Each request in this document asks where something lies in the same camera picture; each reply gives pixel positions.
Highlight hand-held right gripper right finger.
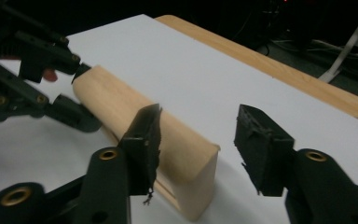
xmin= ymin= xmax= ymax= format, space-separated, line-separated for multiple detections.
xmin=233 ymin=104 xmax=358 ymax=224

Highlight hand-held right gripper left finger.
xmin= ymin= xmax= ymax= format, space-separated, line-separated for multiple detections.
xmin=73 ymin=103 xmax=163 ymax=224

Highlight wooden picture frame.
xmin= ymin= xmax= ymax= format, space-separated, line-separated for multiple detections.
xmin=72 ymin=64 xmax=221 ymax=222

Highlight white board sheet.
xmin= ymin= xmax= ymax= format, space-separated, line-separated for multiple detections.
xmin=0 ymin=13 xmax=358 ymax=224

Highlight white metal table frame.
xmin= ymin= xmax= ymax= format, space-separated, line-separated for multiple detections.
xmin=318 ymin=2 xmax=358 ymax=83

